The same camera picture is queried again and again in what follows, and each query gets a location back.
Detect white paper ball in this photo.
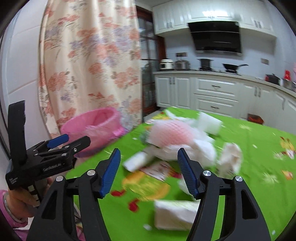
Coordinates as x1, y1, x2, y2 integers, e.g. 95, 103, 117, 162
216, 143, 243, 179

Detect white paper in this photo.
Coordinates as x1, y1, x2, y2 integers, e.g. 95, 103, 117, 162
123, 151, 154, 172

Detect paper cup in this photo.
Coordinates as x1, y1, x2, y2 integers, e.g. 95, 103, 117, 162
154, 200, 200, 230

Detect green white rag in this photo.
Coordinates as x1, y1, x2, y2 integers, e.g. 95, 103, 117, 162
139, 131, 150, 144

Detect white plastic bag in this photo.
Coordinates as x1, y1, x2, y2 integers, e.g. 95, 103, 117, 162
156, 135, 217, 167

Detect pink foam fruit net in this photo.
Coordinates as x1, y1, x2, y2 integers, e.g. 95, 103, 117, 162
147, 120, 195, 148

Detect white foam block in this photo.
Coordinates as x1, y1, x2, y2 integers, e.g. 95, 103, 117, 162
197, 112, 223, 136

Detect white tissue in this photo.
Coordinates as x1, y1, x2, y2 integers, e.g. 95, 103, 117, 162
164, 109, 197, 123

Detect pink lined trash bin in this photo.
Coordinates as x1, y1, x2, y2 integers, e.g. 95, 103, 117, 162
60, 107, 126, 158

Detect person's left hand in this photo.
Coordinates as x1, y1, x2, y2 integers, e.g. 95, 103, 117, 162
7, 176, 55, 220

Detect green cartoon tablecloth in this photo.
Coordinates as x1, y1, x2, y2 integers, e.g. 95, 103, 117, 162
67, 108, 295, 240

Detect floral curtain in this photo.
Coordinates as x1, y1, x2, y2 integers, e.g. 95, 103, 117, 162
38, 1, 142, 138

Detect white lower cabinets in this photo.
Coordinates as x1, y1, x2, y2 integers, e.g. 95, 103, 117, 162
154, 71, 295, 133

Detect white cabinets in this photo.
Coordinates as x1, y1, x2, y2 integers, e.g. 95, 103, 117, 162
152, 1, 277, 40
154, 71, 295, 133

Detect white rice cooker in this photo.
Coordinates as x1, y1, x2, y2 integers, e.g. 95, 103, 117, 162
159, 59, 174, 71

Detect silver pressure cooker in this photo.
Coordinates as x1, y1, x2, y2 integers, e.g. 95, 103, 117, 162
174, 59, 191, 71

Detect steel mixing bowl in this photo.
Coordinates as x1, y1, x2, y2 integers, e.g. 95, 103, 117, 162
281, 78, 295, 91

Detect black red electric pot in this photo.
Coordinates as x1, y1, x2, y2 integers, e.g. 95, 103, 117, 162
265, 74, 280, 85

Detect black frying pan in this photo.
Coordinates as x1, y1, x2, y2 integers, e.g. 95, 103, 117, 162
223, 64, 248, 74

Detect black stock pot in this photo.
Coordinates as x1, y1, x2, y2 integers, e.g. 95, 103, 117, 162
199, 58, 212, 71

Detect black range hood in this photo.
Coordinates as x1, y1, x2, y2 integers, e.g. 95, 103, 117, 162
188, 21, 242, 55

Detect white upper cabinets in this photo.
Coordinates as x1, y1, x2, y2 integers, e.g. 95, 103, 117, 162
152, 1, 277, 40

